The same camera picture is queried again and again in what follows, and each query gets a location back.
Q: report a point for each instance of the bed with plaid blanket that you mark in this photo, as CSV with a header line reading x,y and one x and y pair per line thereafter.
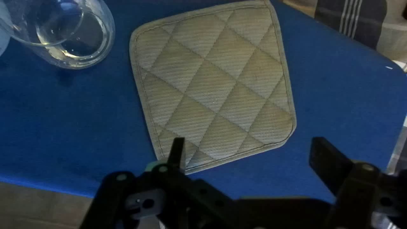
x,y
351,20

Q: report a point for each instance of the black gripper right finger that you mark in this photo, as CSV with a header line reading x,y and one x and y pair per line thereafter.
x,y
360,190

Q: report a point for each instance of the beige quilted pot holder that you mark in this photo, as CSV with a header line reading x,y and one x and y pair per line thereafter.
x,y
211,83

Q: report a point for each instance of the blue ironing board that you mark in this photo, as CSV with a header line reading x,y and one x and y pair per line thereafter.
x,y
63,127

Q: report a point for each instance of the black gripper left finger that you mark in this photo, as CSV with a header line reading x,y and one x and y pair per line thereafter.
x,y
182,194

